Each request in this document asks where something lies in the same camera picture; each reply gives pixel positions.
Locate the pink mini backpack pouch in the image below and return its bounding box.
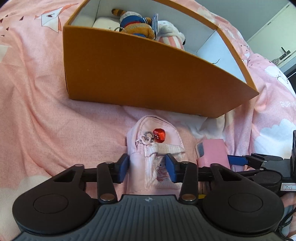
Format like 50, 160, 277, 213
126, 115, 188, 196

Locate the white dog plush striped outfit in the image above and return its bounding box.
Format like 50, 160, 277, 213
156, 21, 186, 50

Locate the raccoon plush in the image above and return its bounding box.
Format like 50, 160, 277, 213
111, 9, 157, 40

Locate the person's right hand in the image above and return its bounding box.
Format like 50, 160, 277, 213
281, 192, 296, 207

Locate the pink phone case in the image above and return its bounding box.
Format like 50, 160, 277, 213
195, 138, 230, 169

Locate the pink patterned bed quilt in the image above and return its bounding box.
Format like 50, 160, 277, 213
1, 1, 295, 240

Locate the orange cardboard storage box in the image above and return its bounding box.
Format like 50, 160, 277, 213
63, 1, 258, 118

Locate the white rectangular case with text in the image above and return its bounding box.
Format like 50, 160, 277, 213
92, 16, 120, 31

